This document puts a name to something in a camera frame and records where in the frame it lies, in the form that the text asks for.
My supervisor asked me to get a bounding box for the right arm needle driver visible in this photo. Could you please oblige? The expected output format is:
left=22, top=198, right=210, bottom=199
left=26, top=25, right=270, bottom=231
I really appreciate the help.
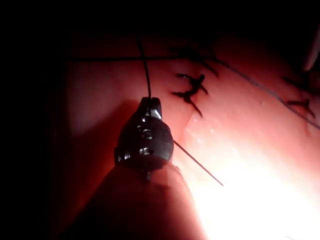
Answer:
left=114, top=113, right=175, bottom=182

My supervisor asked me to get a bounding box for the right arm needle driver jaw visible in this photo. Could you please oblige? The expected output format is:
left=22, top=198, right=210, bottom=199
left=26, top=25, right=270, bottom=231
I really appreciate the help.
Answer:
left=134, top=96, right=152, bottom=118
left=150, top=97, right=164, bottom=121

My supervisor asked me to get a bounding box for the black thread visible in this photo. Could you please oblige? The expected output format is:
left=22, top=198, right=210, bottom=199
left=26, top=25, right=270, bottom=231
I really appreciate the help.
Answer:
left=67, top=31, right=320, bottom=131

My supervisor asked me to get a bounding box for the black stitching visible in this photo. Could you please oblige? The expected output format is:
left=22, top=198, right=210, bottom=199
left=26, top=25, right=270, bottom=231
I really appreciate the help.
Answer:
left=169, top=44, right=220, bottom=118

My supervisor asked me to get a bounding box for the tissue pad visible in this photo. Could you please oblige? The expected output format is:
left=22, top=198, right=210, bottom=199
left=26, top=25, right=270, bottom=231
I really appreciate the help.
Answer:
left=49, top=24, right=320, bottom=240

